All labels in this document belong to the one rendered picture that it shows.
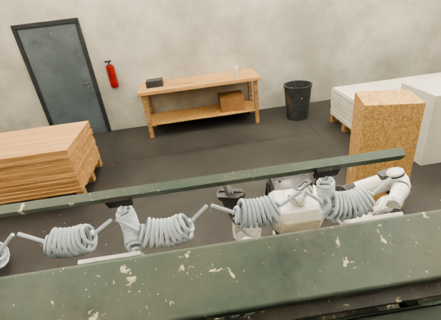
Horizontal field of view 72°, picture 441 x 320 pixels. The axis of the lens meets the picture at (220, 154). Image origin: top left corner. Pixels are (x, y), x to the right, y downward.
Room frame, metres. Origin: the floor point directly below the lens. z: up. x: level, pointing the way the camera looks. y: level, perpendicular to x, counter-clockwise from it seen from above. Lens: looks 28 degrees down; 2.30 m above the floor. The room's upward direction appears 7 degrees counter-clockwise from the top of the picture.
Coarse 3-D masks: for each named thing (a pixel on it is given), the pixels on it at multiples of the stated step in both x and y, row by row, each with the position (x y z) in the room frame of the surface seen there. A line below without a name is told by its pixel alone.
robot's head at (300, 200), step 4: (304, 184) 1.20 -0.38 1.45; (300, 188) 1.18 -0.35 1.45; (304, 188) 1.17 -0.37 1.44; (308, 188) 1.17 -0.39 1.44; (292, 192) 1.16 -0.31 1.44; (312, 192) 1.17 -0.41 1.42; (288, 196) 1.16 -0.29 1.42; (300, 196) 1.14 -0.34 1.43; (304, 196) 1.15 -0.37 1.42; (292, 200) 1.15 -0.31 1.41; (296, 200) 1.12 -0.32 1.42; (300, 200) 1.13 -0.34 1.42; (304, 200) 1.18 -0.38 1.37; (292, 204) 1.15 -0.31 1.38; (296, 204) 1.13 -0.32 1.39; (300, 204) 1.17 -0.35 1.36
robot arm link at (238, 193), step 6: (222, 192) 1.03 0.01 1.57; (234, 192) 1.01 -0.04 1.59; (240, 192) 0.99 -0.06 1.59; (222, 198) 1.00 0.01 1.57; (228, 198) 0.98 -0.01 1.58; (234, 198) 0.97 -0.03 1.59; (240, 198) 0.97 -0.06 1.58; (228, 204) 1.00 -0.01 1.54; (234, 204) 0.98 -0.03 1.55; (240, 204) 0.98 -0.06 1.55; (234, 216) 0.98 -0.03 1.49
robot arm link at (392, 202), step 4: (384, 196) 1.06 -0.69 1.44; (388, 196) 1.05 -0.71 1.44; (392, 196) 1.05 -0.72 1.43; (380, 200) 1.04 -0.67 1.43; (384, 200) 1.03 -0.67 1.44; (388, 200) 1.03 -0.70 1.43; (392, 200) 1.04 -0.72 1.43; (396, 200) 1.04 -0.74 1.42; (400, 200) 1.04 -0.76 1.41; (376, 204) 1.04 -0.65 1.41; (380, 204) 1.01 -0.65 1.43; (384, 204) 1.01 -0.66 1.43; (388, 204) 1.06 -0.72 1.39; (392, 204) 1.05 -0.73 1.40; (396, 204) 1.03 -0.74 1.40; (400, 204) 1.03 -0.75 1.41; (376, 208) 1.00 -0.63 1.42; (380, 208) 0.99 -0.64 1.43; (392, 208) 1.05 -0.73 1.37; (396, 208) 1.03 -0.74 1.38; (372, 212) 1.00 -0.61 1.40; (376, 212) 0.99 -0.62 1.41
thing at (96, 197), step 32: (320, 160) 0.55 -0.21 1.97; (352, 160) 0.54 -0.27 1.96; (384, 160) 0.54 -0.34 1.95; (96, 192) 0.53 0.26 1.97; (128, 192) 0.52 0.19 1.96; (160, 192) 0.52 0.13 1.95; (352, 192) 0.53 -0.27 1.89; (128, 224) 0.50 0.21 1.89; (160, 224) 0.50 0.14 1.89; (192, 224) 0.51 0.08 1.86; (256, 224) 0.49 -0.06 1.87; (64, 256) 0.47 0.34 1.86
